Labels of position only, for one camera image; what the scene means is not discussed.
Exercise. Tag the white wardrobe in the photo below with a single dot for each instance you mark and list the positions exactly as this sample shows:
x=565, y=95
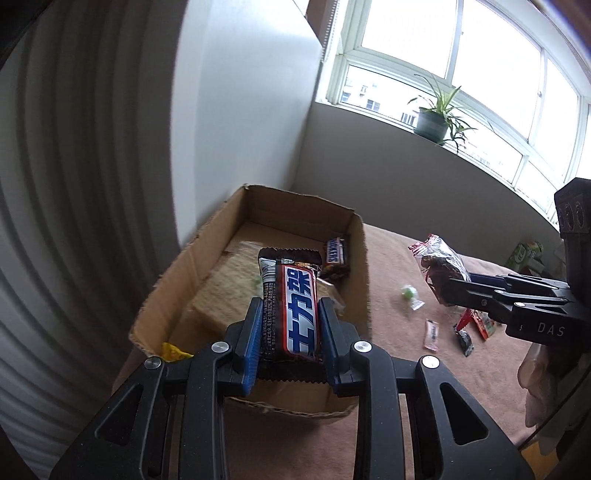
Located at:
x=240, y=115

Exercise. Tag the white framed window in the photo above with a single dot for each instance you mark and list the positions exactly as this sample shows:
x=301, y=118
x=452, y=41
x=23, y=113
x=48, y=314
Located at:
x=461, y=46

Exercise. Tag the black patterned snack packet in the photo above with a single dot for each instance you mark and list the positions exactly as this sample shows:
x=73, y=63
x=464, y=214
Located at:
x=465, y=341

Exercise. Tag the green printed bag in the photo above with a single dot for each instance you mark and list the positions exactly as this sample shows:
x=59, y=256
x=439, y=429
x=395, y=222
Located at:
x=524, y=256

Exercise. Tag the brown cardboard box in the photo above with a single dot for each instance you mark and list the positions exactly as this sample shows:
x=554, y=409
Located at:
x=286, y=217

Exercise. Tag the potted green plant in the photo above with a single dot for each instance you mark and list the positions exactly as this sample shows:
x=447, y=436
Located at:
x=431, y=122

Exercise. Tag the red clear snack packet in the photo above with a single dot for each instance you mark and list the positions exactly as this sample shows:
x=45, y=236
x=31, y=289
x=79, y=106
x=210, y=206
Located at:
x=438, y=258

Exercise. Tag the green wrapped candy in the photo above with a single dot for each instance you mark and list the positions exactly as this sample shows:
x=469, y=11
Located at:
x=408, y=293

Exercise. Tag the large clear cracker packet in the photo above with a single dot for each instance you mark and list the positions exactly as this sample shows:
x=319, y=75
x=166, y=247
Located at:
x=226, y=286

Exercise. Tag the dark chocolate bar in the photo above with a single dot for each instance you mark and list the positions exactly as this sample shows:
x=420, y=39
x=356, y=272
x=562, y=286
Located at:
x=300, y=304

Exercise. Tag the person's right hand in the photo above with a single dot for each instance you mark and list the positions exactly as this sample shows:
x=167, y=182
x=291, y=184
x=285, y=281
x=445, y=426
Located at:
x=538, y=383

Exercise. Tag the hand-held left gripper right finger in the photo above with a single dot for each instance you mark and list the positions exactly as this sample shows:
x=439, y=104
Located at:
x=330, y=350

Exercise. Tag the white ribbed panel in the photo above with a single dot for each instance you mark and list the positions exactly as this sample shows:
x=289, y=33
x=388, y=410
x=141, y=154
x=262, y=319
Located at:
x=83, y=184

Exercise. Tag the yellow candy packet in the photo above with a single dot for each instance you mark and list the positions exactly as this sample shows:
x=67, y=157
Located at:
x=176, y=353

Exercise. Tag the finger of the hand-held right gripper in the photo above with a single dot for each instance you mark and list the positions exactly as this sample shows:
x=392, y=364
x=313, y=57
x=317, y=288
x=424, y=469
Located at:
x=517, y=282
x=480, y=300

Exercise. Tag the white pink candy packet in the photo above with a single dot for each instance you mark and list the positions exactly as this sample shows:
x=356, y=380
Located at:
x=431, y=334

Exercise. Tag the pink towel cloth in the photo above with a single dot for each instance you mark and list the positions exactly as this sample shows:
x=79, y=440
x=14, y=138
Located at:
x=397, y=323

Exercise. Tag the small brown chocolate bar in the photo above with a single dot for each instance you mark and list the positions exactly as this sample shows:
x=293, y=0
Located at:
x=334, y=256

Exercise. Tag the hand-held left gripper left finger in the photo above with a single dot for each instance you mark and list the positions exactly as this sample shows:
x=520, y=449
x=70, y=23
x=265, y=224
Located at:
x=251, y=350

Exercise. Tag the red green snack packet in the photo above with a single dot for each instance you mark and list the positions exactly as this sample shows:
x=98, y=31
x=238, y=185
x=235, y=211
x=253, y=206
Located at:
x=487, y=325

